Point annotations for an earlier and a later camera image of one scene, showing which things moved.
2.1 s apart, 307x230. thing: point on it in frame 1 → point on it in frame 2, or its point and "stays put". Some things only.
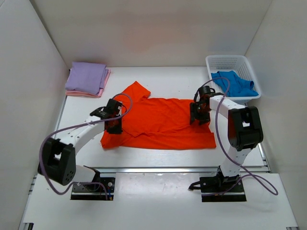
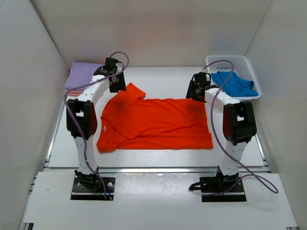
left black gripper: (118, 130) → (122, 86)
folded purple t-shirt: (87, 77) stays put
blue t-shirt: (238, 87) stays put
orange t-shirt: (159, 123) stays put
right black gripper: (194, 115) → (191, 94)
